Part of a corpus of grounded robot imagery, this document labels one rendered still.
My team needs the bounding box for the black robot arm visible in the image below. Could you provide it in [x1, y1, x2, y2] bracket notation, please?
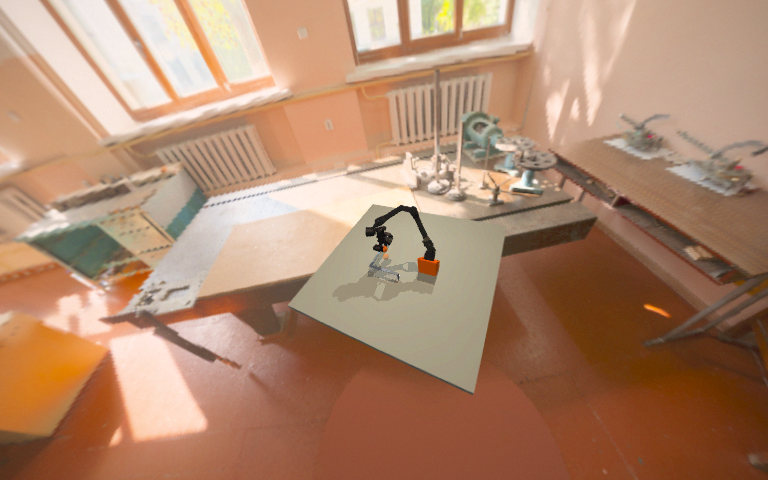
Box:
[365, 205, 436, 261]

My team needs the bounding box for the clear low corner wall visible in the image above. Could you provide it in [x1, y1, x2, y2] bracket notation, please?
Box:
[369, 251, 398, 280]

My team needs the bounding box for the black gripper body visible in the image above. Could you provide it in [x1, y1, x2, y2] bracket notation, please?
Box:
[373, 232, 392, 252]

